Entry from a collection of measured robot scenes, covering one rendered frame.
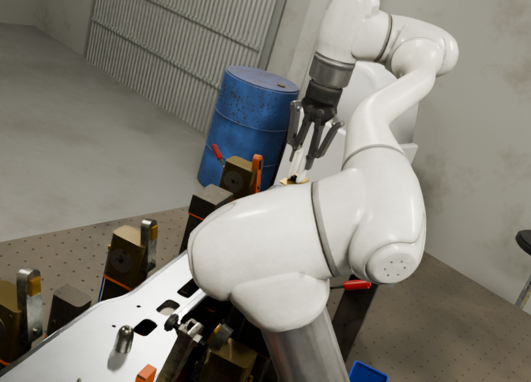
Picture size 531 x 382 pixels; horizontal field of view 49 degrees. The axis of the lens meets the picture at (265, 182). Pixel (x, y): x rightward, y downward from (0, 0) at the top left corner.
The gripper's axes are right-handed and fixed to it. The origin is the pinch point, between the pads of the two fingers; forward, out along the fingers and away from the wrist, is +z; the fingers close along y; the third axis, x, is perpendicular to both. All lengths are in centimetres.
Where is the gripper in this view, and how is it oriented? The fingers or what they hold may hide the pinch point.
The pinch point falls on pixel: (299, 165)
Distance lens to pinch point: 133.8
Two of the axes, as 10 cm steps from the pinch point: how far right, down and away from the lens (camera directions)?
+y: -8.2, -4.4, 3.8
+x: -5.1, 2.4, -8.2
